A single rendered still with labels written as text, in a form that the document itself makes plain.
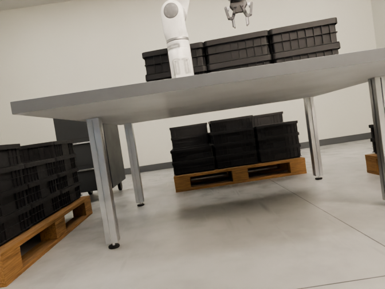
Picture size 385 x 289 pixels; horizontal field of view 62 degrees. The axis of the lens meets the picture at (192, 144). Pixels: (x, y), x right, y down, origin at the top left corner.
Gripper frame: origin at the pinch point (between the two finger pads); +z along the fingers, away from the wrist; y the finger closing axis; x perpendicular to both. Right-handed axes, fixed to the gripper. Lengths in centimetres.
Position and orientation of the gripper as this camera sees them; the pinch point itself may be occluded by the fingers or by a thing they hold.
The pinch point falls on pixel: (240, 23)
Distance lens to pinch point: 165.9
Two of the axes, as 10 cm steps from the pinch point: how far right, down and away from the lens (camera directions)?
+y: 9.8, -1.3, -1.6
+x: 1.5, -0.7, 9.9
